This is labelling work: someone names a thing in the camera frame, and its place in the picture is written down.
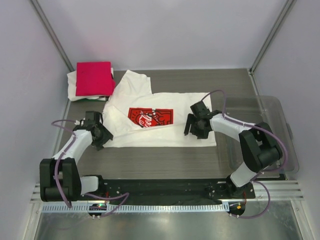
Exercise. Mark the right aluminium frame post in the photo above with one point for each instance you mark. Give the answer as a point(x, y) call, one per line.
point(283, 14)

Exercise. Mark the left aluminium frame post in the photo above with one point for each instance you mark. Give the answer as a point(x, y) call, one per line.
point(51, 33)

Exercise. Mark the white slotted cable duct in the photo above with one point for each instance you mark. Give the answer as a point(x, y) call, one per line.
point(105, 208)

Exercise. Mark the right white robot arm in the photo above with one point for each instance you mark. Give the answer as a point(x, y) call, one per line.
point(260, 148)

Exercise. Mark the aluminium front rail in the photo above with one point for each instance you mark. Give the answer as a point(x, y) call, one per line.
point(278, 191)

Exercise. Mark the folded green t-shirt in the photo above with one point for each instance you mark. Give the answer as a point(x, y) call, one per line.
point(94, 99)

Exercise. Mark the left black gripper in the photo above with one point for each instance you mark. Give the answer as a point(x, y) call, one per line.
point(106, 135)

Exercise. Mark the folded pink t-shirt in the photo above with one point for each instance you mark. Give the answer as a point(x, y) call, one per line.
point(94, 79)

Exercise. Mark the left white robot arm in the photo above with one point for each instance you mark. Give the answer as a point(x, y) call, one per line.
point(59, 178)

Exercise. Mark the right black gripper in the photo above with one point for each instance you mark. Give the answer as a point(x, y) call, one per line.
point(201, 134)

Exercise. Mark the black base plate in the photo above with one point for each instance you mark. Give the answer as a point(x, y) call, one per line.
point(215, 188)

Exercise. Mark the clear plastic bin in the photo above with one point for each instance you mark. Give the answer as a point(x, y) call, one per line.
point(256, 109)

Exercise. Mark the white Coca-Cola t-shirt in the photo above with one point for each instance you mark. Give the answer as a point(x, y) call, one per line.
point(137, 117)

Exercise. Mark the folded white t-shirt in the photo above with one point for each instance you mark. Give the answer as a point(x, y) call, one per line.
point(71, 90)

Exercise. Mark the aluminium frame post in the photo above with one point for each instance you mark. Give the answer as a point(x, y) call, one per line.
point(51, 33)
point(283, 14)

